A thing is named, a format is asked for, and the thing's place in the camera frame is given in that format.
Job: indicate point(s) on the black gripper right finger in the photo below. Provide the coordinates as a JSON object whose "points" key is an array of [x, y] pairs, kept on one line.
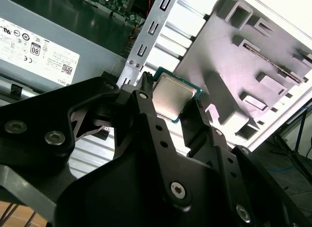
{"points": [[256, 200]]}

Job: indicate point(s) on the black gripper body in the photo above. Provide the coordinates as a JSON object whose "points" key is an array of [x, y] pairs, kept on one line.
{"points": [[109, 200]]}

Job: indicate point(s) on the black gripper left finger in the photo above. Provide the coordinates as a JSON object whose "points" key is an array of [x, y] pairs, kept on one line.
{"points": [[31, 149]]}

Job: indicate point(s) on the silver CPU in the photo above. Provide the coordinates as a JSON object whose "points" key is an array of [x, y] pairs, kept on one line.
{"points": [[173, 95]]}

